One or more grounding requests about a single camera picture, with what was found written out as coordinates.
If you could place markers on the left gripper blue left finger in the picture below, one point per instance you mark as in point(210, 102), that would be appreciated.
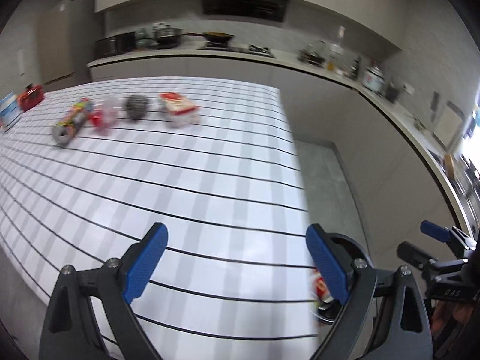
point(70, 329)

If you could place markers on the gas stove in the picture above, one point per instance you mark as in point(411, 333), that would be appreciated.
point(249, 49)

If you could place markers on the red white carton box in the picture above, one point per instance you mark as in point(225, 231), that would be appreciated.
point(179, 109)

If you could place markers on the red paper cup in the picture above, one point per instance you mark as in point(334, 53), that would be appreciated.
point(320, 289)

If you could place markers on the black utensil holder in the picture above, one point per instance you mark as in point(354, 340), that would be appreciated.
point(392, 91)

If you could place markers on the white rice cooker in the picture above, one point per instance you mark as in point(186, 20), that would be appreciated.
point(373, 79)

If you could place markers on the black trash bucket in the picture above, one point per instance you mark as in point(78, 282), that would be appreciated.
point(338, 258)

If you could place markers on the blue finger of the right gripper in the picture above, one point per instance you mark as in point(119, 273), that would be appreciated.
point(414, 256)
point(437, 232)

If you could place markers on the green ceramic teapot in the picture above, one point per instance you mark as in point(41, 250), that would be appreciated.
point(143, 40)

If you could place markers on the black microwave oven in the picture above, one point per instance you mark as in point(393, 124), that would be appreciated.
point(116, 45)

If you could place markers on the dark glass bottle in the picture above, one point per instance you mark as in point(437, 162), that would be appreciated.
point(355, 68)

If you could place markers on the black cleaver knife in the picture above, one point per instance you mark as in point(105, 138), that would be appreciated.
point(434, 106)

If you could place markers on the white cutting board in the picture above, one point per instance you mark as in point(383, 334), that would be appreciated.
point(448, 126)

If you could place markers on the black wok with lid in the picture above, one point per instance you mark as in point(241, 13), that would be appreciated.
point(168, 37)

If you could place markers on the steel wool scrubber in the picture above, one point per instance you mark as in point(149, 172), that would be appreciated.
point(136, 106)

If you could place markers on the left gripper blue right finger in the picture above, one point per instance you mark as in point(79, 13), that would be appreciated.
point(401, 329)

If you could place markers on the black frying pan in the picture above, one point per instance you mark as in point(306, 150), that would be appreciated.
point(213, 37)

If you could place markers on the black colourful drink can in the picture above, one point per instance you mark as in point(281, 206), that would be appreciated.
point(67, 128)

